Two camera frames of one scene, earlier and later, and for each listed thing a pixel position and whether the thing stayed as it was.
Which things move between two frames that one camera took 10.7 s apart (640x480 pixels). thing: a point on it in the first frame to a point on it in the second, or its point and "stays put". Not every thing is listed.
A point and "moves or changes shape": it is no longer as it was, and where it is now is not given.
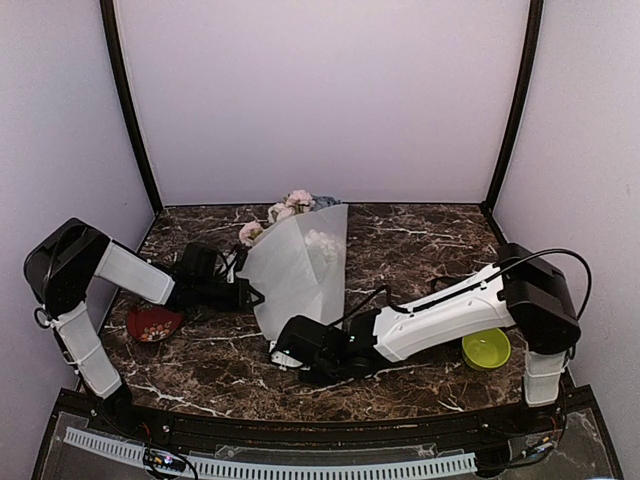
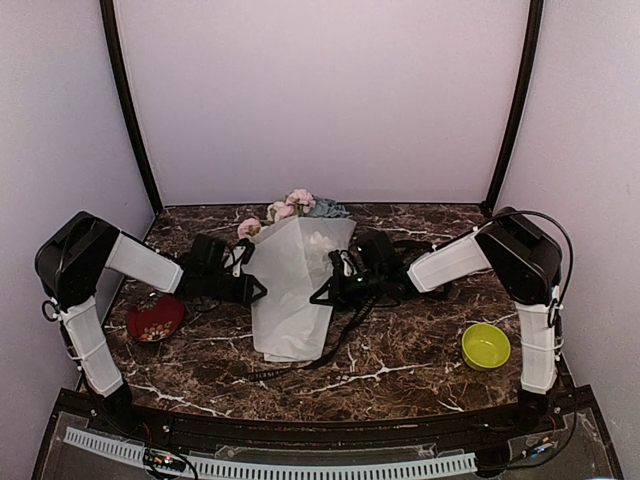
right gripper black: (318, 380) to (334, 288)
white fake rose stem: (278, 211) stays put
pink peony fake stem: (301, 200) stays put
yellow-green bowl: (487, 349) stays put
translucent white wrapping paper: (299, 267) moves or changes shape
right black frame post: (533, 34) stays put
